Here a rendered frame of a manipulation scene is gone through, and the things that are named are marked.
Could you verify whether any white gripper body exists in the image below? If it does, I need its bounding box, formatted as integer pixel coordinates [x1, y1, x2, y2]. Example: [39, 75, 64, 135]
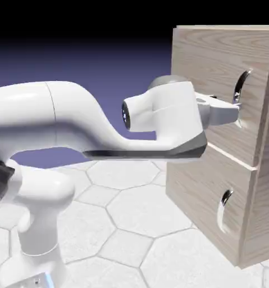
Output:
[208, 97, 241, 127]

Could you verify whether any light wood cabinet door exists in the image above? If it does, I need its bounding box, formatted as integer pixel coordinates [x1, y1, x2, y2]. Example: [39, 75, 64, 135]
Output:
[165, 143, 258, 268]
[170, 28, 269, 167]

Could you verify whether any light wood cabinet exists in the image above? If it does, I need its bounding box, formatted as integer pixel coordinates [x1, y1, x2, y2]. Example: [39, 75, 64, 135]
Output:
[165, 25, 269, 269]

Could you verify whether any curved silver door handle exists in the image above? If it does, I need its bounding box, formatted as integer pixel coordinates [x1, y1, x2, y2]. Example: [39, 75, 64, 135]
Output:
[231, 69, 253, 130]
[216, 189, 234, 235]

